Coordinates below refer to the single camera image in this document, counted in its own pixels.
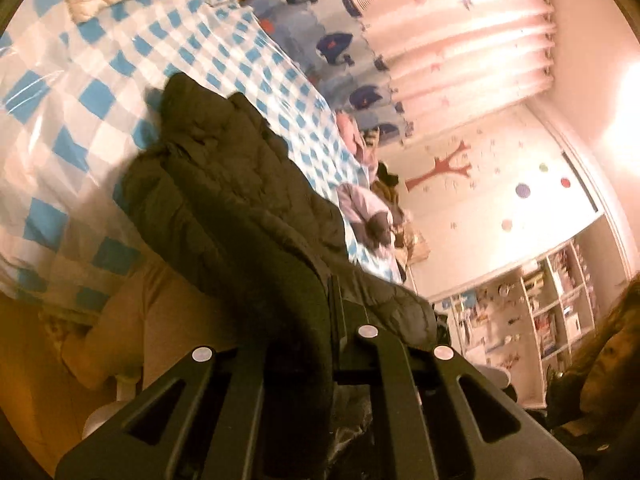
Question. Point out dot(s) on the person's leg in beige pants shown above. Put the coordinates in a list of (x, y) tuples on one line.
[(150, 320)]

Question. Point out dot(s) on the whale print curtain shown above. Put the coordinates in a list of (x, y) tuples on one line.
[(450, 25)]

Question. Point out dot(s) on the blue white checkered bed cover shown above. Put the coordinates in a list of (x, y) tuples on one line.
[(75, 110)]

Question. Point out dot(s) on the pink round wall sticker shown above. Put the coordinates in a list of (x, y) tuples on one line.
[(507, 224)]

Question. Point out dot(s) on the black white striped cloth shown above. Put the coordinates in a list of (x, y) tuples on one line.
[(373, 137)]

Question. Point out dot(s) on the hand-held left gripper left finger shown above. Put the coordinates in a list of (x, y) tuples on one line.
[(240, 385)]

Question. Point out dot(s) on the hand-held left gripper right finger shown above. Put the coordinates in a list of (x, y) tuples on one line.
[(340, 320)]

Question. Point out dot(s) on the white bookshelf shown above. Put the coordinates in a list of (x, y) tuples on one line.
[(525, 300)]

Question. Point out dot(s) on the pink puffy garment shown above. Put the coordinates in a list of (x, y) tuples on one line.
[(357, 202)]

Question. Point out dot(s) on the black puffer jacket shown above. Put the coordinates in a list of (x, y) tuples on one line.
[(240, 200)]

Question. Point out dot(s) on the white plastic object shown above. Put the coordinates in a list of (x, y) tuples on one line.
[(100, 412)]

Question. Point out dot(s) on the dark brown clothes pile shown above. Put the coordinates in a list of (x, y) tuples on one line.
[(387, 185)]

